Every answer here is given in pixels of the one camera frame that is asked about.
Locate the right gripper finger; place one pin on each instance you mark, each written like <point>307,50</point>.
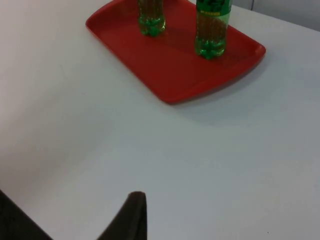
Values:
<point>130,220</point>

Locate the green plastic bottle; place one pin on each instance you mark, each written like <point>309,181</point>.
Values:
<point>212,37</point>
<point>151,22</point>

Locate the red plastic tray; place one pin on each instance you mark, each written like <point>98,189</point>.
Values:
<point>175,65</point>

